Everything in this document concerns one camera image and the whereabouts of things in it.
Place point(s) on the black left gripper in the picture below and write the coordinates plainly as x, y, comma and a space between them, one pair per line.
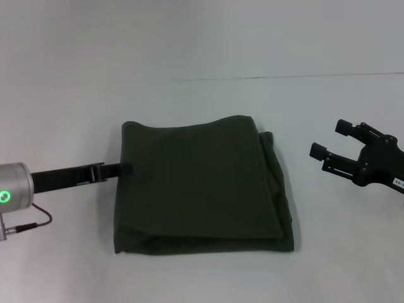
60, 178

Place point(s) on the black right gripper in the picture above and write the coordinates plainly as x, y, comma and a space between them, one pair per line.
380, 164

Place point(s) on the dark green printed t-shirt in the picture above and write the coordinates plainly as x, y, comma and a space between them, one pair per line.
202, 186

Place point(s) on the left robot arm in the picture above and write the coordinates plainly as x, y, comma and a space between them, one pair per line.
14, 187

